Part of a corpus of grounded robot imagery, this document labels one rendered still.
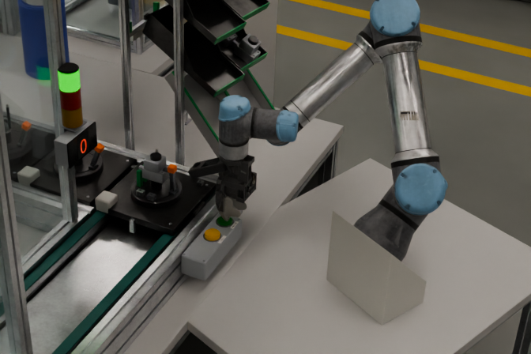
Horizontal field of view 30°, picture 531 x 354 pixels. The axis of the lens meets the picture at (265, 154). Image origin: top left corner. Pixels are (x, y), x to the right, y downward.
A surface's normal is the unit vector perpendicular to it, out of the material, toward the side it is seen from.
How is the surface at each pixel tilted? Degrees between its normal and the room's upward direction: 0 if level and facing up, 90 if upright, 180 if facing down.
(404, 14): 45
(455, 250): 0
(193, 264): 90
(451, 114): 0
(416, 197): 60
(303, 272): 0
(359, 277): 90
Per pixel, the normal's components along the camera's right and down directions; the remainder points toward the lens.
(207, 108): 0.60, -0.35
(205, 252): 0.04, -0.84
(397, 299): 0.61, 0.45
